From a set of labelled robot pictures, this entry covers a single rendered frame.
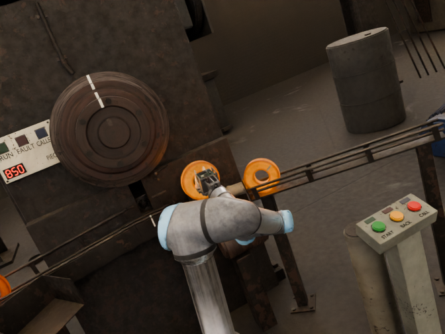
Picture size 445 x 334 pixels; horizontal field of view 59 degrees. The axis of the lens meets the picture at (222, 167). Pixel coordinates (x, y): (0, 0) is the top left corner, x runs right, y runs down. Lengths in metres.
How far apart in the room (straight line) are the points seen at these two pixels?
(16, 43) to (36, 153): 0.44
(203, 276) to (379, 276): 0.76
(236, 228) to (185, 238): 0.13
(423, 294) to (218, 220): 0.85
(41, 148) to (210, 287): 1.03
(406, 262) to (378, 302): 0.27
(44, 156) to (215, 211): 1.02
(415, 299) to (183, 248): 0.86
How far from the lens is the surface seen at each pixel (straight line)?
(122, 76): 1.67
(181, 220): 0.99
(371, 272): 1.58
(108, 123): 1.58
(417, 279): 1.52
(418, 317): 1.60
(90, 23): 1.83
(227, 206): 0.97
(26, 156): 1.82
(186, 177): 1.56
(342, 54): 3.94
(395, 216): 1.40
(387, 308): 1.69
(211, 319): 1.10
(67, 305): 1.65
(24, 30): 1.84
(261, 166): 1.71
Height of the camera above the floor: 1.31
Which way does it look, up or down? 17 degrees down
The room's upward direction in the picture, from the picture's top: 20 degrees counter-clockwise
